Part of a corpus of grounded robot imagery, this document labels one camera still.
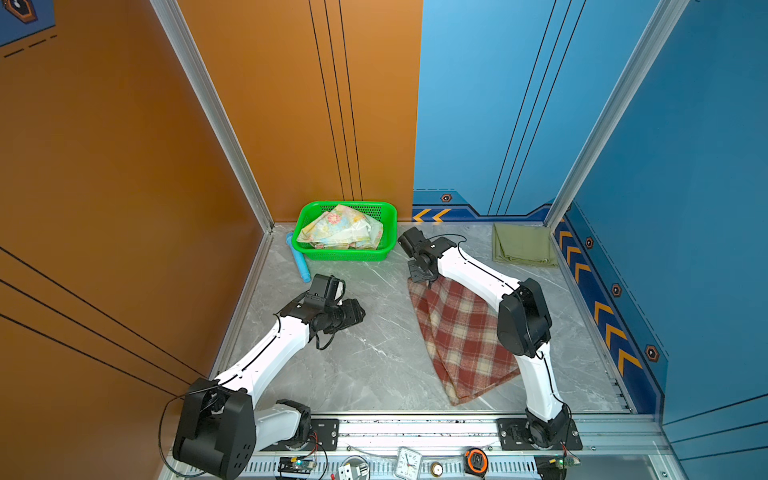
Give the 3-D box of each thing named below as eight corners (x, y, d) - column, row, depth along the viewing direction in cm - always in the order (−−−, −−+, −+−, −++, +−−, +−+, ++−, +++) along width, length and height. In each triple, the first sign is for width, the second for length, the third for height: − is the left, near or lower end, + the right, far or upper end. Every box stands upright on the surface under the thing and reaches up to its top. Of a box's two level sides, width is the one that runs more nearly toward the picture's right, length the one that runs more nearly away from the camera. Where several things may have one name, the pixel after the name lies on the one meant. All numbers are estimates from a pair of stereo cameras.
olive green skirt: (493, 260, 111) (495, 255, 109) (490, 226, 122) (492, 221, 120) (554, 266, 109) (558, 261, 107) (546, 232, 120) (549, 226, 118)
